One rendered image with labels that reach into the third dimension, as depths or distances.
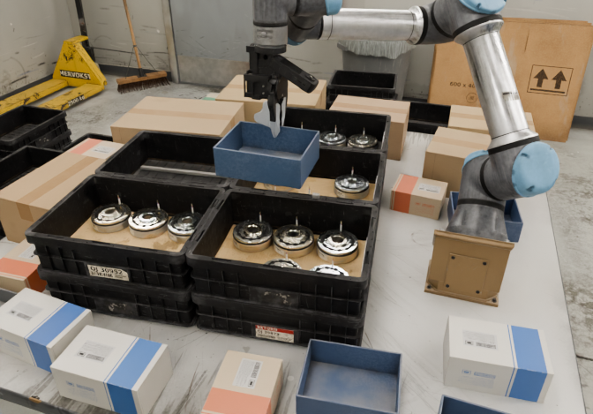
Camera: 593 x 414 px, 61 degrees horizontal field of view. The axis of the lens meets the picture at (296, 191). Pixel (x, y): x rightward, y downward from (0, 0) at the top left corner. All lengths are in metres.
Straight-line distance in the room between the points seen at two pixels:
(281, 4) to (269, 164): 0.33
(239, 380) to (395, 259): 0.62
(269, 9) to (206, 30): 3.67
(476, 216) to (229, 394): 0.71
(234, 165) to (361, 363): 0.51
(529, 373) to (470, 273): 0.30
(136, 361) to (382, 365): 0.52
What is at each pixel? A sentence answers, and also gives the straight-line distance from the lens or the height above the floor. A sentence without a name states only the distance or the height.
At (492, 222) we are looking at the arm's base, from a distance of 1.33.
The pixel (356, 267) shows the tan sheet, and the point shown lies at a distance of 1.25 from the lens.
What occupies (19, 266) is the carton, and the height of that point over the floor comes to 0.77.
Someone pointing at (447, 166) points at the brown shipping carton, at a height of 0.82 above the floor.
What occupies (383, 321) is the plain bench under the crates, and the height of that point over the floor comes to 0.70.
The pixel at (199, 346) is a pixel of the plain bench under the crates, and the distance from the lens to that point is 1.26.
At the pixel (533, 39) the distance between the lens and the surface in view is 4.10.
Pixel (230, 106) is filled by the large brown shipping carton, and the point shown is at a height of 0.90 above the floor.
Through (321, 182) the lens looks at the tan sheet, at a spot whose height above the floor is 0.83.
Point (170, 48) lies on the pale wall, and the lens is 4.98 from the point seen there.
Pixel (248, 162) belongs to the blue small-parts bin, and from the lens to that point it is 1.10.
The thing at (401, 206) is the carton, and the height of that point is 0.72.
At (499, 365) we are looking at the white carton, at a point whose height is 0.79.
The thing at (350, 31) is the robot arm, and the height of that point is 1.31.
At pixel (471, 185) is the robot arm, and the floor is 0.97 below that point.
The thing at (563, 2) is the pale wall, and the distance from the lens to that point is 4.24.
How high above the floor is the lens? 1.62
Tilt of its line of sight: 31 degrees down
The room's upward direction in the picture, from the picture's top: straight up
